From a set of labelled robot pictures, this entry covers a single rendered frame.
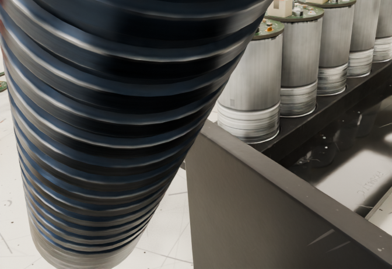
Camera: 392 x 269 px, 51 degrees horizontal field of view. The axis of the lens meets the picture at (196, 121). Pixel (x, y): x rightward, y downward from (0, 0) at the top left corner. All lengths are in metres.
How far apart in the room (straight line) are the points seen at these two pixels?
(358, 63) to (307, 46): 0.06
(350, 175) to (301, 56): 0.05
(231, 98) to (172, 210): 0.05
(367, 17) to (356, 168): 0.08
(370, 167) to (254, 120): 0.05
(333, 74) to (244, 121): 0.06
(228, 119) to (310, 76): 0.04
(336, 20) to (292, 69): 0.03
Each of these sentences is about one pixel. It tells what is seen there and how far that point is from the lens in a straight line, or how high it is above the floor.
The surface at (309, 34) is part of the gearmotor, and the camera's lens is 0.17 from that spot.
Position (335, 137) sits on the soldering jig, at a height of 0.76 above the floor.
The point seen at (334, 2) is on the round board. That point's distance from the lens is 0.19.
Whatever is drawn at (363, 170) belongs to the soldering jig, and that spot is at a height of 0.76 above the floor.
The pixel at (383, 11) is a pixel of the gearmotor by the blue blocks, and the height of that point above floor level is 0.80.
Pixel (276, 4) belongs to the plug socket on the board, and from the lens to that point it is 0.17.
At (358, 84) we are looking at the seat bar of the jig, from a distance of 0.22.
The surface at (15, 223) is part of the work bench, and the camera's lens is 0.17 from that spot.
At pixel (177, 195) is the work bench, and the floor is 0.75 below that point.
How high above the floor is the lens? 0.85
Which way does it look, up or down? 27 degrees down
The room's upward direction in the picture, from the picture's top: 4 degrees counter-clockwise
